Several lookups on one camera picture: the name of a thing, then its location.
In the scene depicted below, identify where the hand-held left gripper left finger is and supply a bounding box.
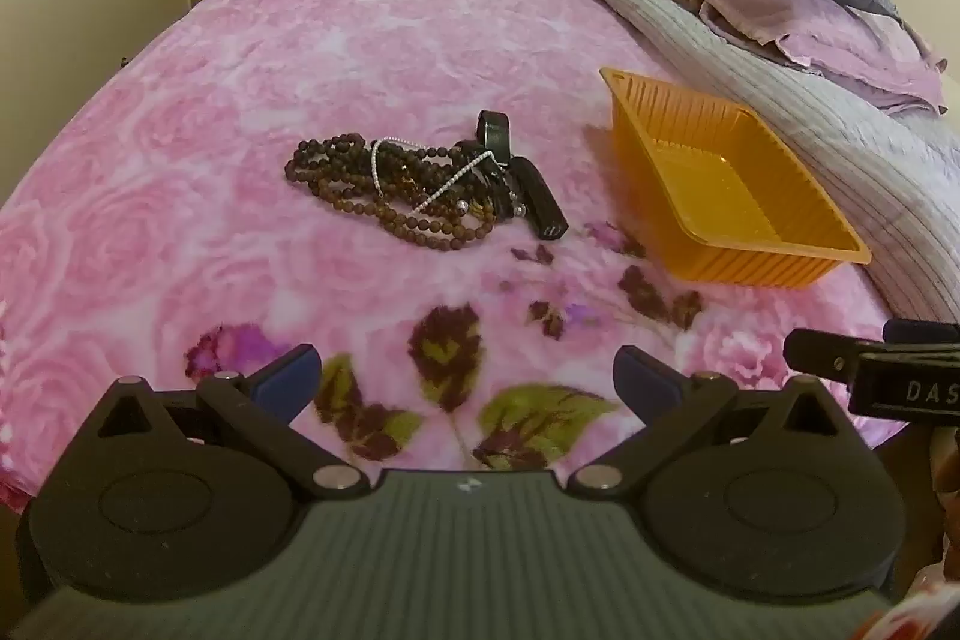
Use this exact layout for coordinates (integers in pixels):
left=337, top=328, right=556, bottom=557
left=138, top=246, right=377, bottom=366
left=94, top=344, right=372, bottom=498

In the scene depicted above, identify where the black hair clip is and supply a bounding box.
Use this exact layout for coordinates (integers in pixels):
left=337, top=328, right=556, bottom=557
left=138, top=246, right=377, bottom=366
left=454, top=110, right=513, bottom=161

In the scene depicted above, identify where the black cylindrical case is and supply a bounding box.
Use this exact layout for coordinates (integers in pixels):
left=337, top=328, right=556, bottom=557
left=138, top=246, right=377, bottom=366
left=508, top=156, right=569, bottom=241

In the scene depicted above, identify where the person's right forearm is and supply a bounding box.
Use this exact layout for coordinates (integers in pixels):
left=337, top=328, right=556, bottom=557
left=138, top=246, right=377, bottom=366
left=928, top=422, right=960, bottom=577

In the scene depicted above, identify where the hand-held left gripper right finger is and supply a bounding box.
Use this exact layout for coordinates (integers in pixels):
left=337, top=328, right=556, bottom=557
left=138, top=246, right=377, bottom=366
left=564, top=346, right=848, bottom=498

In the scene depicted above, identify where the light brown bead necklace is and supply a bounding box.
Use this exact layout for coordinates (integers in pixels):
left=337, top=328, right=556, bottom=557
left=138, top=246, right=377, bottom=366
left=315, top=160, right=497, bottom=253

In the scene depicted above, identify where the folded purple towel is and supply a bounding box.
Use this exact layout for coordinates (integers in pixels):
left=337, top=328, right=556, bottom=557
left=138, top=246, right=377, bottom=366
left=634, top=0, right=947, bottom=116

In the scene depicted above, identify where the pink floral blanket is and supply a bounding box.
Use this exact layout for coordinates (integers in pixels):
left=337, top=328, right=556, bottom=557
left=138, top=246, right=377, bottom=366
left=0, top=0, right=912, bottom=513

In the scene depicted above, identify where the white pearl necklace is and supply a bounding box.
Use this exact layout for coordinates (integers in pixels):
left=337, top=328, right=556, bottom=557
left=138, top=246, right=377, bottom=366
left=370, top=136, right=492, bottom=217

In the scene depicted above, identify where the dark brown bead necklace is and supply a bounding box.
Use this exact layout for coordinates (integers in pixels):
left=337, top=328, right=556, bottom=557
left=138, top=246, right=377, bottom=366
left=283, top=134, right=466, bottom=214

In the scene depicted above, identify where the red white patterned clothing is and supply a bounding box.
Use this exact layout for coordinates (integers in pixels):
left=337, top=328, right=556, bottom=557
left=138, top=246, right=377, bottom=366
left=847, top=561, right=960, bottom=640

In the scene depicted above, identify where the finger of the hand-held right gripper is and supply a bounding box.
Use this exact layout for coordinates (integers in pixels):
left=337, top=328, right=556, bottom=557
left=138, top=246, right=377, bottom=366
left=784, top=326, right=863, bottom=390
left=883, top=317, right=960, bottom=350

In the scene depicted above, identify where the orange plastic tray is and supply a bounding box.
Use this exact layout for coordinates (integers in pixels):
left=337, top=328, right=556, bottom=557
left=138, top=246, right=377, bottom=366
left=598, top=66, right=873, bottom=290

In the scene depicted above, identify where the grey striped duvet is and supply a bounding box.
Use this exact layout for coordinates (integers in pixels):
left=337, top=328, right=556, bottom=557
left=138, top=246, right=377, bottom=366
left=538, top=0, right=960, bottom=326

